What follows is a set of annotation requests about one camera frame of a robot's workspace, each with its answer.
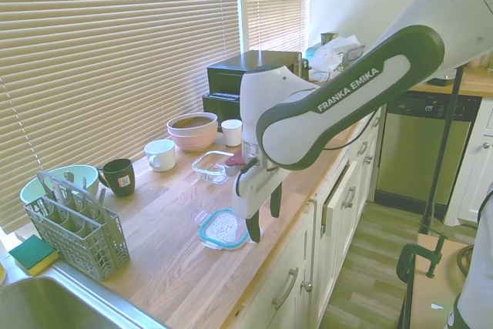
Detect metal bar door handle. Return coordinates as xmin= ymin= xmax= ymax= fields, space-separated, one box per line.
xmin=341 ymin=186 xmax=357 ymax=210

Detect clear glass food container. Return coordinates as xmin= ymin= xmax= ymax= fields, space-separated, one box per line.
xmin=192 ymin=150 xmax=236 ymax=184

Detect green bar clamp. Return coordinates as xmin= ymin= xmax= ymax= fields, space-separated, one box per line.
xmin=396 ymin=231 xmax=448 ymax=284

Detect mint green bowl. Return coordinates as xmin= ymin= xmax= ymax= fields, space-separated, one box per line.
xmin=19 ymin=164 xmax=99 ymax=206

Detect black microwave oven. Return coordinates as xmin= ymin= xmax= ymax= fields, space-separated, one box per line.
xmin=206 ymin=50 xmax=304 ymax=95

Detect white side cabinet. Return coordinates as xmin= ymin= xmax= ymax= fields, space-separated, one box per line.
xmin=456 ymin=98 xmax=493 ymax=227

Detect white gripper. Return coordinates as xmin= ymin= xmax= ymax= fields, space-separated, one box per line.
xmin=232 ymin=169 xmax=288 ymax=244

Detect black toaster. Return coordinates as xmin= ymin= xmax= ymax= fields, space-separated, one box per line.
xmin=202 ymin=92 xmax=243 ymax=124

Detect metal bar drawer handle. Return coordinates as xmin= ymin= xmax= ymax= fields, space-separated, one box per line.
xmin=271 ymin=266 xmax=300 ymax=311

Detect green and yellow sponge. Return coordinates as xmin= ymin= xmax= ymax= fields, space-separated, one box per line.
xmin=8 ymin=234 xmax=61 ymax=277

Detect wide white mug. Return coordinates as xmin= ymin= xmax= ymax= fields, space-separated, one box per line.
xmin=144 ymin=139 xmax=177 ymax=173

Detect clear lid with teal seal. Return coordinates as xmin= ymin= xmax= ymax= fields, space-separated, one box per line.
xmin=194 ymin=207 xmax=251 ymax=250

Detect stainless steel sink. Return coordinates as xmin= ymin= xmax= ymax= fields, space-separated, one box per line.
xmin=0 ymin=274 xmax=169 ymax=329

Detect crumpled white plastic bag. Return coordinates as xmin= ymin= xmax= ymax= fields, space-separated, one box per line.
xmin=307 ymin=34 xmax=365 ymax=80

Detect brown robot mounting table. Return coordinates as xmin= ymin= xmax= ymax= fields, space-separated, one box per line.
xmin=402 ymin=231 xmax=479 ymax=329

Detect grey plastic cutlery basket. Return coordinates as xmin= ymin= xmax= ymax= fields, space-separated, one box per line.
xmin=23 ymin=170 xmax=131 ymax=282

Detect white ribbed cup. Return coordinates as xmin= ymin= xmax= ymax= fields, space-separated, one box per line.
xmin=220 ymin=119 xmax=243 ymax=147

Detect white kitchen base cabinets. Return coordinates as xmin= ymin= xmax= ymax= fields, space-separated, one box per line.
xmin=230 ymin=102 xmax=388 ymax=329

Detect beige window blind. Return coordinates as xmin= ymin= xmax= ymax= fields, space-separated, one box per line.
xmin=244 ymin=0 xmax=309 ymax=53
xmin=0 ymin=0 xmax=242 ymax=232

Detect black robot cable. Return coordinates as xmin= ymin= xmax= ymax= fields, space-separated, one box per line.
xmin=235 ymin=105 xmax=382 ymax=192

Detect stainless steel dishwasher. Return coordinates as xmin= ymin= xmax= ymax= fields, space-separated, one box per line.
xmin=375 ymin=92 xmax=482 ymax=206

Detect black mug with sticker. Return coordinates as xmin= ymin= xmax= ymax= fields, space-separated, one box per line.
xmin=96 ymin=158 xmax=136 ymax=197

